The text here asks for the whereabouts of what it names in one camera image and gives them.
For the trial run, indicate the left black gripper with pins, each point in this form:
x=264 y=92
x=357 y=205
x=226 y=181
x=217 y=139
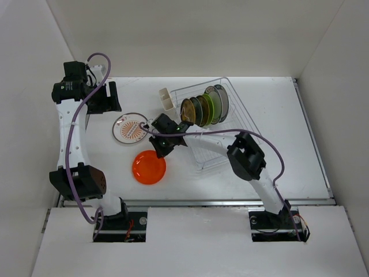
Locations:
x=108 y=104

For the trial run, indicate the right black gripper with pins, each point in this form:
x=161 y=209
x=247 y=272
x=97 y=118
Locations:
x=161 y=152

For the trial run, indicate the orange plastic plate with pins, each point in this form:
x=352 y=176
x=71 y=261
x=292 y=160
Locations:
x=147 y=168

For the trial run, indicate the white plate orange sunburst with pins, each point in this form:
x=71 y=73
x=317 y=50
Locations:
x=126 y=129

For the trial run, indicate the white plate dark-blue rim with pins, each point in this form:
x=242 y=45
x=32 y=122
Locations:
x=224 y=101

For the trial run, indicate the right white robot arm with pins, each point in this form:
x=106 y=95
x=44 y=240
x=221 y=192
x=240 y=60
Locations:
x=245 y=156

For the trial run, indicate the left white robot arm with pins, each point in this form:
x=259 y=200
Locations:
x=82 y=92

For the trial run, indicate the cream plastic cutlery holder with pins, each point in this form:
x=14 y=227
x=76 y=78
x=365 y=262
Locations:
x=165 y=99

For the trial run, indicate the yellow brown front plate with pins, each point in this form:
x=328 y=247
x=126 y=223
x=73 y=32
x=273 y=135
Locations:
x=187 y=111

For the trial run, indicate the dark green plate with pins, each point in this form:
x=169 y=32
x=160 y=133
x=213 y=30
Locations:
x=198 y=110

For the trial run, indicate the brown patterned plate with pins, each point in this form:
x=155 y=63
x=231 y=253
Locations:
x=207 y=108

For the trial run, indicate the lime green plate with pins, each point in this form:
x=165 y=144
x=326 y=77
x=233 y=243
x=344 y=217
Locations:
x=214 y=102

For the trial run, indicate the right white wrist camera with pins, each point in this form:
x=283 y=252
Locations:
x=148 y=125

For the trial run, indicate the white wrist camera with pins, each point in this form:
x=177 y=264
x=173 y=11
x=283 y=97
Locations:
x=95 y=74
x=148 y=125

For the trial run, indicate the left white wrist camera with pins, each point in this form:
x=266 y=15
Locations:
x=95 y=74

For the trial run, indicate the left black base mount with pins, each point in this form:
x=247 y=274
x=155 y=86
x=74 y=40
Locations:
x=129 y=228

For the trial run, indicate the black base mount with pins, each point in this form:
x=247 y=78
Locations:
x=129 y=228
x=267 y=227

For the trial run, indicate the aluminium rail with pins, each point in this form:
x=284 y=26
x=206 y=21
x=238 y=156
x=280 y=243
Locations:
x=223 y=203

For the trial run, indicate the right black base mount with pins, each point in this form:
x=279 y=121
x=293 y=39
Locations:
x=267 y=227

